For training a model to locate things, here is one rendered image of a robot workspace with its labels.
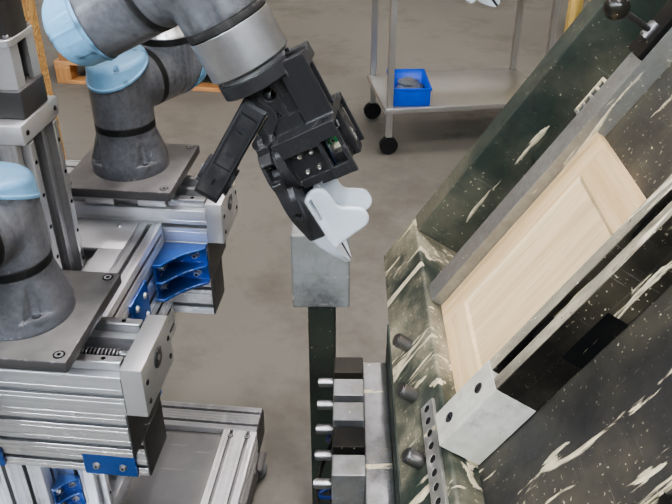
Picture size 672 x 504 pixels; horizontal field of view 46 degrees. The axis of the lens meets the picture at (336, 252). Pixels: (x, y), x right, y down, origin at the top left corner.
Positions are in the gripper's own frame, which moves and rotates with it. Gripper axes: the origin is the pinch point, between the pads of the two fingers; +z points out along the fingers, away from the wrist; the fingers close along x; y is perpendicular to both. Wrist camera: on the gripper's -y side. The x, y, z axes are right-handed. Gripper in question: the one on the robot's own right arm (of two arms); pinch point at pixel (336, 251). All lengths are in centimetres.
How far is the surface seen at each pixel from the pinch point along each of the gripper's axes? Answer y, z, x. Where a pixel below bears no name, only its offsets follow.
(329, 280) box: -31, 40, 67
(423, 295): -10, 41, 52
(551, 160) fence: 20, 26, 53
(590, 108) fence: 28, 21, 56
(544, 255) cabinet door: 14, 33, 38
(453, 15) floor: -34, 131, 570
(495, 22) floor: -5, 146, 554
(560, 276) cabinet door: 15.9, 32.7, 31.3
